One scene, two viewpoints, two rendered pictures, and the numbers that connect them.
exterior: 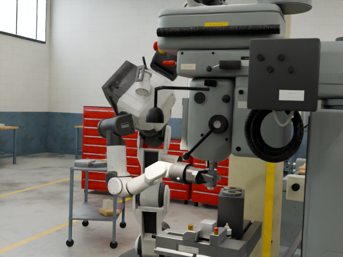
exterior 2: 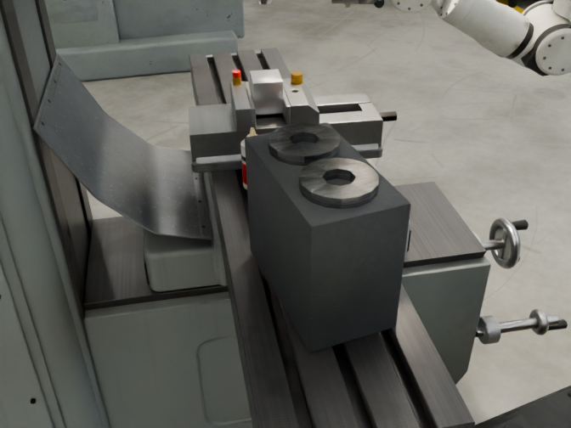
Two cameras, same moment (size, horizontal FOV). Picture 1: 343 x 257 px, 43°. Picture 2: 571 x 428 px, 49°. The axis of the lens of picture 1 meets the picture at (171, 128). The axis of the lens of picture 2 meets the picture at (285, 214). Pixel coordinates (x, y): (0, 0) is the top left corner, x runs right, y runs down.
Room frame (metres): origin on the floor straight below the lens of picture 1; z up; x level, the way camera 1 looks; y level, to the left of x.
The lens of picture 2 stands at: (2.63, -0.68, 1.48)
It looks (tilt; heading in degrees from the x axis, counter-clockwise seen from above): 34 degrees down; 149
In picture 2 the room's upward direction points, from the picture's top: 1 degrees counter-clockwise
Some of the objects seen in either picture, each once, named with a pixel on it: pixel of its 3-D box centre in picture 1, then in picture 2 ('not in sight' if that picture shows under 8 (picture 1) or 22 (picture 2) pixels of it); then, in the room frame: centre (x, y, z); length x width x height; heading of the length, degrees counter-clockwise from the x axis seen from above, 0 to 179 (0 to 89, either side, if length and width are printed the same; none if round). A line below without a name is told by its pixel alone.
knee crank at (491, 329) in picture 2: not in sight; (522, 324); (2.04, 0.28, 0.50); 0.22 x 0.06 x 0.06; 69
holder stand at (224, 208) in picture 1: (231, 210); (319, 226); (2.10, -0.31, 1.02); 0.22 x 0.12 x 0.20; 170
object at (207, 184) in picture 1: (211, 179); not in sight; (1.73, -0.17, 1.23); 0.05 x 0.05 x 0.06
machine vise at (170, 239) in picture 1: (200, 241); (283, 119); (1.73, -0.14, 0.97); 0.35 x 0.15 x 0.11; 67
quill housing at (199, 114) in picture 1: (214, 119); not in sight; (1.72, -0.17, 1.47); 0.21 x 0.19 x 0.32; 159
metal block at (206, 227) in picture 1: (208, 229); (266, 92); (1.72, -0.16, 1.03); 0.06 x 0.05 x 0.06; 157
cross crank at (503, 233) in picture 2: not in sight; (489, 244); (1.90, 0.30, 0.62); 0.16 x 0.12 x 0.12; 69
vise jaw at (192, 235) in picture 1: (194, 232); (296, 100); (1.74, -0.11, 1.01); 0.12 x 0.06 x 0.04; 157
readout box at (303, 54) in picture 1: (283, 75); not in sight; (1.31, -0.33, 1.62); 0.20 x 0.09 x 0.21; 69
